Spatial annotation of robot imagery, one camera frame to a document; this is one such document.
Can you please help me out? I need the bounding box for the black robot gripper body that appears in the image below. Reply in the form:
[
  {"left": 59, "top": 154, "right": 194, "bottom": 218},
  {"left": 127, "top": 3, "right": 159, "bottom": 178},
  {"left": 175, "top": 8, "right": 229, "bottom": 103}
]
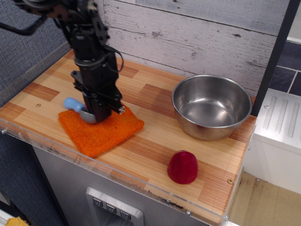
[{"left": 72, "top": 50, "right": 125, "bottom": 114}]

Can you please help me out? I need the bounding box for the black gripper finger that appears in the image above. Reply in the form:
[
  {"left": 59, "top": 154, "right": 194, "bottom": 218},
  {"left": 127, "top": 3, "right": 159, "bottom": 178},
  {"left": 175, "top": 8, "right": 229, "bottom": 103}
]
[
  {"left": 82, "top": 93, "right": 97, "bottom": 120},
  {"left": 95, "top": 100, "right": 111, "bottom": 122}
]

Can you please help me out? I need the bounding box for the blue handled grey spoon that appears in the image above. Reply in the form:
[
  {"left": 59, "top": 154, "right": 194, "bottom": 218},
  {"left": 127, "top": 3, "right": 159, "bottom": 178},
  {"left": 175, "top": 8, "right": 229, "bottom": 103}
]
[{"left": 63, "top": 97, "right": 97, "bottom": 124}]

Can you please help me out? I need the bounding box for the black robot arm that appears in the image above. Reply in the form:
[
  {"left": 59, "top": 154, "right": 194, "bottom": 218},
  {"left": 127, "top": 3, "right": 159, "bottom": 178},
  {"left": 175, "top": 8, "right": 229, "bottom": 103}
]
[{"left": 14, "top": 0, "right": 125, "bottom": 123}]

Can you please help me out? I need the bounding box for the orange knitted towel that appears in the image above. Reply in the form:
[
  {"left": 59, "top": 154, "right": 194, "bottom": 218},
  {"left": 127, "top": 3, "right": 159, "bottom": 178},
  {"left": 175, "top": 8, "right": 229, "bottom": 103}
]
[{"left": 58, "top": 107, "right": 144, "bottom": 158}]

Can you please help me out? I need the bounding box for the clear acrylic front guard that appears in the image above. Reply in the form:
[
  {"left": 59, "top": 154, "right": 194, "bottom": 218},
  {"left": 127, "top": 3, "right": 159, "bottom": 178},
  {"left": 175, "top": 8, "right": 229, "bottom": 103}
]
[{"left": 0, "top": 119, "right": 230, "bottom": 226}]

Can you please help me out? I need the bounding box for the grey cabinet with dispenser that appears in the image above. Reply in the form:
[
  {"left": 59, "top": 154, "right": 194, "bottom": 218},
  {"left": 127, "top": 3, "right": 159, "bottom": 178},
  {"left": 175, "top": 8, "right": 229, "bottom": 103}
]
[{"left": 33, "top": 147, "right": 204, "bottom": 226}]

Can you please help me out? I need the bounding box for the red plastic fruit half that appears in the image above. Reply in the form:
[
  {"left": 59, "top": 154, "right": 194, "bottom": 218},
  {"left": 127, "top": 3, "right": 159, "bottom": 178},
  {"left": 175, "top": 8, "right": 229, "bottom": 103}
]
[{"left": 167, "top": 150, "right": 198, "bottom": 185}]

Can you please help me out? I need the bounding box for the stainless steel bowl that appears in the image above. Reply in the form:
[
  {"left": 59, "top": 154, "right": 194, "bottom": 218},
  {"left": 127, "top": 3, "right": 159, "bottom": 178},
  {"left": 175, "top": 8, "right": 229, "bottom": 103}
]
[{"left": 171, "top": 75, "right": 253, "bottom": 141}]

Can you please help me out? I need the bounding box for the yellow object at corner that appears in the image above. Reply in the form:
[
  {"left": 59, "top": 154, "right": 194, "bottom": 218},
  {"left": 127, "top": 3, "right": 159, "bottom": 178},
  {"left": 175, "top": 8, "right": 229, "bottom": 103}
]
[{"left": 5, "top": 217, "right": 29, "bottom": 226}]

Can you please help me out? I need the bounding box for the white toy sink unit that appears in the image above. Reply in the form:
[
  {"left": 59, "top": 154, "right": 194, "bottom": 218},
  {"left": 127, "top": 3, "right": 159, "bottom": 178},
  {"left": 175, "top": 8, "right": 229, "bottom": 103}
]
[{"left": 243, "top": 89, "right": 301, "bottom": 194}]

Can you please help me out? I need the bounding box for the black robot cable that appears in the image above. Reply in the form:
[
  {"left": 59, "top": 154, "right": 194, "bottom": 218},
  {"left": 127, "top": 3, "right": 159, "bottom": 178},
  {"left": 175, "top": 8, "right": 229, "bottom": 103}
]
[{"left": 0, "top": 15, "right": 48, "bottom": 36}]

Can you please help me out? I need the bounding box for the black right frame post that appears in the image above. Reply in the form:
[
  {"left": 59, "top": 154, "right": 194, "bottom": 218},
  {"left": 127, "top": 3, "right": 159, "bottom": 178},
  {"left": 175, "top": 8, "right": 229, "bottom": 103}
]
[{"left": 251, "top": 0, "right": 301, "bottom": 117}]

